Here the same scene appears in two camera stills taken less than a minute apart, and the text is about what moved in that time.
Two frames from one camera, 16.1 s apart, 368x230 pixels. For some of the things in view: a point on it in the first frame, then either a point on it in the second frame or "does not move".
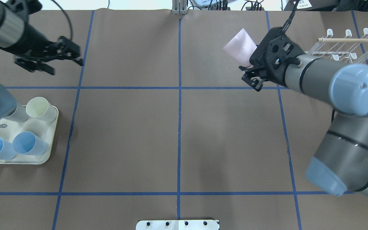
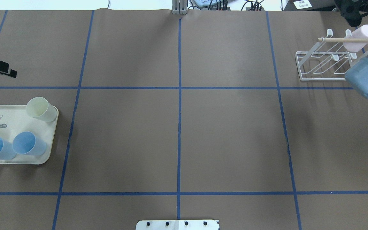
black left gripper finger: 32,66 → 13,73
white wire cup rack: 343,48 does not move
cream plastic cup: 39,107 does not move
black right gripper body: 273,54 → 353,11
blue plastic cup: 26,142 does not move
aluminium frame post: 179,7 does not move
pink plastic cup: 240,47 → 364,31
